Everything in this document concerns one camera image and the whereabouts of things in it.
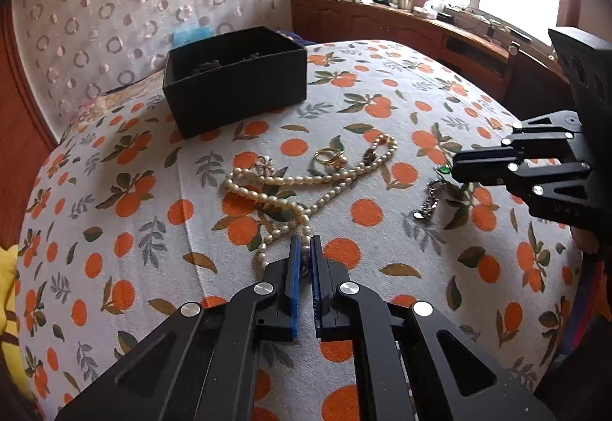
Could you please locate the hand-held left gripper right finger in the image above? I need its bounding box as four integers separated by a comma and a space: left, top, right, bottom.
311, 233, 555, 421

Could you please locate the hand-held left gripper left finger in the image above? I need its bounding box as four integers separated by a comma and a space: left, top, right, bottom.
55, 234, 303, 421

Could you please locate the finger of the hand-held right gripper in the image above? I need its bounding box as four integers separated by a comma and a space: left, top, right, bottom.
452, 147, 594, 217
502, 112, 582, 160

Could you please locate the silver chain bracelet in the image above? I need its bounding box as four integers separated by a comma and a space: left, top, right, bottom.
412, 165, 460, 223

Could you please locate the white pearl necklace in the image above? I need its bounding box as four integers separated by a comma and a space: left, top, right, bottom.
224, 134, 399, 271

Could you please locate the gold ring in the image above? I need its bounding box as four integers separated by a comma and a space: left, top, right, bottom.
313, 147, 345, 168

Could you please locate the black cardboard box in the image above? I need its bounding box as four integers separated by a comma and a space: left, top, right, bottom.
163, 25, 308, 139

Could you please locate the orange fruit print cloth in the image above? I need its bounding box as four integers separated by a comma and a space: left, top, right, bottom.
14, 39, 581, 421

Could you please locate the wooden cabinet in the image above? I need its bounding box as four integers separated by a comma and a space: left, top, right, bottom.
291, 0, 575, 111

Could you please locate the blue plastic packet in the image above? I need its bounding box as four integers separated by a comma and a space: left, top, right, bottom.
171, 21, 216, 49

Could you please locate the yellow cloth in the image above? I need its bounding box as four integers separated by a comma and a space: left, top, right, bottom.
0, 244, 22, 383

